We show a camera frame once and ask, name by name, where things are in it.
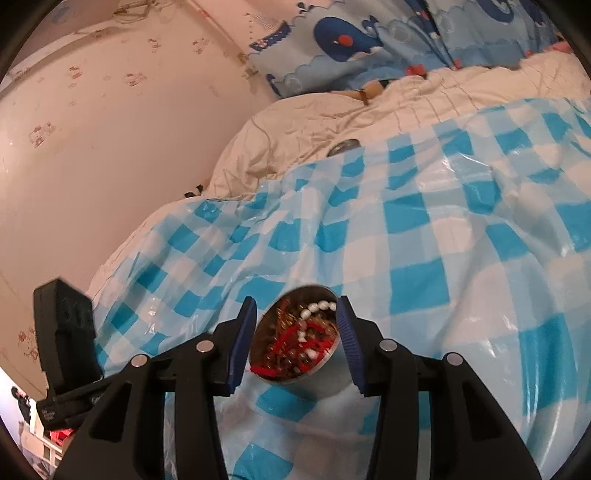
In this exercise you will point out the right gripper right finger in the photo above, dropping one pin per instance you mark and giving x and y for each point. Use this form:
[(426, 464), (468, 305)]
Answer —
[(471, 435)]

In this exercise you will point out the white grid pattern duvet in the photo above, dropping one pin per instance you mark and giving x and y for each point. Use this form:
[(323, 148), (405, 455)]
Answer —
[(303, 129)]

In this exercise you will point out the brown tube on bed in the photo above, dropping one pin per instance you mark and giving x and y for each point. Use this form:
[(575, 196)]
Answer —
[(369, 91)]

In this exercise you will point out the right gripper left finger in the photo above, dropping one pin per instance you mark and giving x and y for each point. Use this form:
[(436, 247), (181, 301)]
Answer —
[(121, 436)]

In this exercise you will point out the blue whale print curtain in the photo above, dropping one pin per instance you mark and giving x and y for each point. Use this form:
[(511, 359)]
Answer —
[(317, 46)]

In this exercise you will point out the blue white checkered plastic sheet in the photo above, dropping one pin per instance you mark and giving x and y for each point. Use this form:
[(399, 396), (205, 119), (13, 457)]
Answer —
[(472, 236)]

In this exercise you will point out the pink cloth item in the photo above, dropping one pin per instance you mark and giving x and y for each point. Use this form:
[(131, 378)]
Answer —
[(562, 46)]

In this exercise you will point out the silver tin lid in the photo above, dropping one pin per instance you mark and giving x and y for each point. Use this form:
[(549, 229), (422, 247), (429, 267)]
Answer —
[(344, 146)]

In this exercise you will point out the red and white bead jewelry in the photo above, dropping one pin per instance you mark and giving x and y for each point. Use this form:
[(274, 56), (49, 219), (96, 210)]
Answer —
[(287, 354)]

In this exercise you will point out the round silver metal tin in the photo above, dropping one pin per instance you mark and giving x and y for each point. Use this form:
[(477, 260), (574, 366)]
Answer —
[(303, 303)]

